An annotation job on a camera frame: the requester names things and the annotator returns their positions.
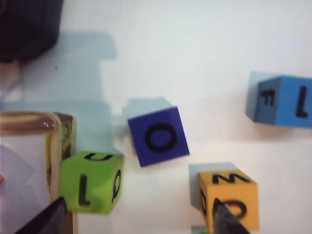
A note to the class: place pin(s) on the wooden tray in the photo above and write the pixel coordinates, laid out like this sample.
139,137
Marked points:
29,122

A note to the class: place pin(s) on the green umbrella Q block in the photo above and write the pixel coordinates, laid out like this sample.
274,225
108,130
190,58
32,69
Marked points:
97,185

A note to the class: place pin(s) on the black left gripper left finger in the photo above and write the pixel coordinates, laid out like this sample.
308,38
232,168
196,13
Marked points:
48,221

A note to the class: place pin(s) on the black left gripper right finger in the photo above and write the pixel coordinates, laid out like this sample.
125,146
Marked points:
226,224

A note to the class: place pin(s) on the yellow whale W block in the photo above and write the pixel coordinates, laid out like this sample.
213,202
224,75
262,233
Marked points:
251,202

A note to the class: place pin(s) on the purple O B block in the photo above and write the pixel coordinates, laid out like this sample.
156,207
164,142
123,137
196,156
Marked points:
158,137

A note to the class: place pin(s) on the blue A letter block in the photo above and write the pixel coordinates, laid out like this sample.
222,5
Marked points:
285,102

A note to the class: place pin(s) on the dark blue box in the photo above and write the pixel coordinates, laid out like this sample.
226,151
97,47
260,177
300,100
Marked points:
24,24

